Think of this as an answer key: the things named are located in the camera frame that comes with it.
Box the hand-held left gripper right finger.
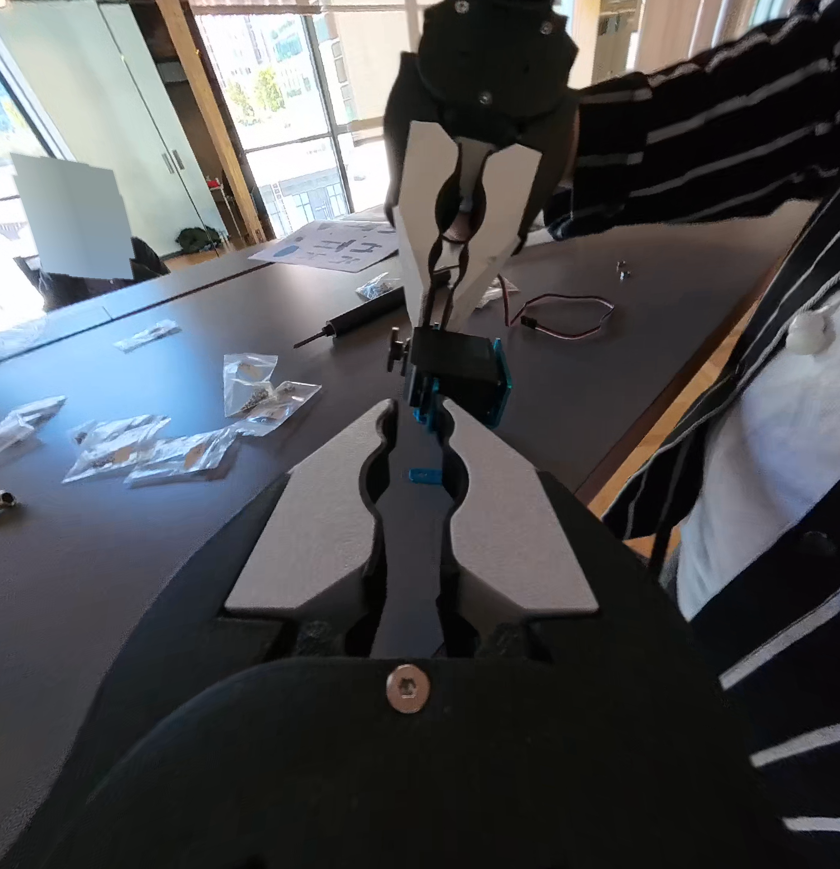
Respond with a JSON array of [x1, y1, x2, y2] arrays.
[[439, 397, 600, 629]]

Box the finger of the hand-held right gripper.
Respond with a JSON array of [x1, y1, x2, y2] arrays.
[[390, 119, 463, 334], [442, 149, 546, 330]]

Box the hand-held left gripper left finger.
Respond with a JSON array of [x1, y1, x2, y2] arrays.
[[223, 398, 399, 629]]

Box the black electric screwdriver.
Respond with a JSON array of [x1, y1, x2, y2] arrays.
[[293, 285, 408, 351]]

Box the black servo with blue bracket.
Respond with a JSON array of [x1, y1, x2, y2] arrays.
[[386, 326, 514, 487]]

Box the person's right forearm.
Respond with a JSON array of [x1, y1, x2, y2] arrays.
[[543, 17, 840, 240]]

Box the dark grey desk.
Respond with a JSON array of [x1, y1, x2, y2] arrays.
[[0, 197, 821, 869], [0, 241, 278, 368]]

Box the white blue instruction manual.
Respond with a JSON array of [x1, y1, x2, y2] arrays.
[[249, 219, 402, 274]]

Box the cluster of clear screw bags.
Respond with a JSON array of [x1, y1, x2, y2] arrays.
[[0, 352, 323, 490]]

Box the large glass window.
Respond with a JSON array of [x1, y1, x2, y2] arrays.
[[192, 0, 421, 239]]

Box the wooden pillar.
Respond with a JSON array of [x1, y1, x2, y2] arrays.
[[155, 0, 266, 243]]

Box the person's white undershirt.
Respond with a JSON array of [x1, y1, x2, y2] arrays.
[[674, 288, 825, 622]]

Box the long clear plastic bag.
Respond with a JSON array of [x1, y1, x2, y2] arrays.
[[113, 318, 182, 353]]

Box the glass partition door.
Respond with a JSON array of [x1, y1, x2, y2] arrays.
[[0, 0, 229, 272]]

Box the heap of clear plastic wrappers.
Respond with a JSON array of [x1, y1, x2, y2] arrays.
[[0, 315, 50, 361]]

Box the white cord toggle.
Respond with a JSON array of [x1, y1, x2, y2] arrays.
[[787, 307, 837, 356]]

